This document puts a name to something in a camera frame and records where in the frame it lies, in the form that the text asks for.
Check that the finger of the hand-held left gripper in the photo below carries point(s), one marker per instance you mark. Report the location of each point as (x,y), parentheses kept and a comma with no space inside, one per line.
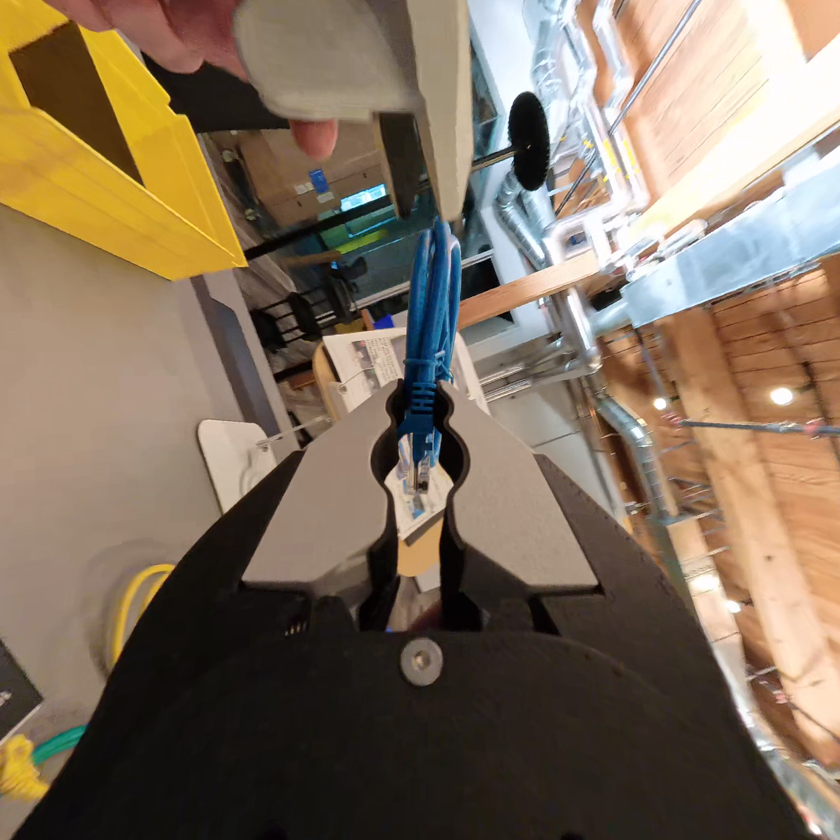
(443,98)
(401,170)

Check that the large cardboard box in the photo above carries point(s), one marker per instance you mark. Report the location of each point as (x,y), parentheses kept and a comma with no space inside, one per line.
(275,177)

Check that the black office chair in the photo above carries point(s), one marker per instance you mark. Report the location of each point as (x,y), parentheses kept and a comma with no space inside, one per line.
(308,315)

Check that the silver ventilation duct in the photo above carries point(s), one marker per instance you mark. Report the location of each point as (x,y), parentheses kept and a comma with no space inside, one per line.
(515,210)

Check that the person's left hand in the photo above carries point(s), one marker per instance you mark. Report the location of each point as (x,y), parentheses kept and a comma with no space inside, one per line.
(164,33)

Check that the laminated instruction sheet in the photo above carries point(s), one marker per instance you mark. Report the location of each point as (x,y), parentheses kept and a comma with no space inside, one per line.
(361,361)

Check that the yellow plastic bin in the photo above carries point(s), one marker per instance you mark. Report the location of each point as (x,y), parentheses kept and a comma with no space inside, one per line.
(98,197)

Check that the black pole stand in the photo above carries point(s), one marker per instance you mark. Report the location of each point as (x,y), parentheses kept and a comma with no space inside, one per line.
(528,141)

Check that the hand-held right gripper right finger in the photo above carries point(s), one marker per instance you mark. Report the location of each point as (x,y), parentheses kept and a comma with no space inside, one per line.
(518,518)

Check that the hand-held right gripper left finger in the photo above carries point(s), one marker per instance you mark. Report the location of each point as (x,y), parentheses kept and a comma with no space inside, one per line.
(315,512)

